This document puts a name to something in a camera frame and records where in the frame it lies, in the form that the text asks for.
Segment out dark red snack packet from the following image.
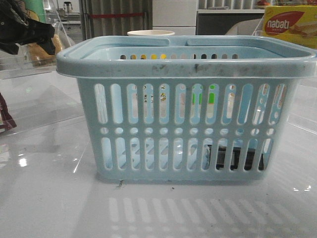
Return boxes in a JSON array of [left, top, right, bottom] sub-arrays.
[[0, 94, 17, 133]]

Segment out dark tissue pack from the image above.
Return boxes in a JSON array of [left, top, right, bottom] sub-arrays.
[[215, 146, 264, 171]]

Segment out yellow nabati wafer box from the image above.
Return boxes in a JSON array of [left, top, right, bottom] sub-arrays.
[[261, 5, 317, 49]]

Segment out light blue plastic basket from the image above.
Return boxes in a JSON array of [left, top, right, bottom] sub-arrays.
[[56, 36, 317, 181]]

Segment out white drawer cabinet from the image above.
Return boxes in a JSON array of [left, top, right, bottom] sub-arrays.
[[152, 0, 199, 35]]

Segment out green cartoon printed can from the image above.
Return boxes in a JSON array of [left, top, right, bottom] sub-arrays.
[[21, 0, 46, 23]]

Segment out clear acrylic shelf left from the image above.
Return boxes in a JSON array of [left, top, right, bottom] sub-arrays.
[[0, 0, 85, 139]]

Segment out clear acrylic stand right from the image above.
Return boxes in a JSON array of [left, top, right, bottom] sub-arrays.
[[254, 19, 317, 40]]

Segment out bagged sliced bread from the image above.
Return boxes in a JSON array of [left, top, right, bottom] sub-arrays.
[[27, 34, 64, 66]]

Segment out white paper cup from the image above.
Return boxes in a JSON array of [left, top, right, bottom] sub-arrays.
[[127, 29, 175, 36]]

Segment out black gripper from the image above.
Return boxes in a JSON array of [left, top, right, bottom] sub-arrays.
[[0, 0, 55, 55]]

